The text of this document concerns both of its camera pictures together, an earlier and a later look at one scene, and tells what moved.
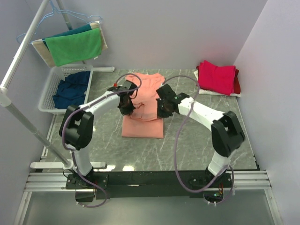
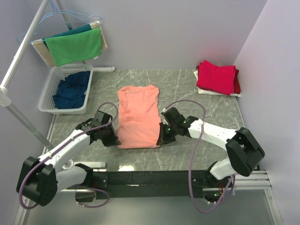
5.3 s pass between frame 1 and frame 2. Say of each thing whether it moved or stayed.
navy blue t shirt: stayed
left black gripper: moved
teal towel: stayed
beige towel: stayed
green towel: stayed
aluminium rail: stayed
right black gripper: moved
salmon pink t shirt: moved
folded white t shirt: stayed
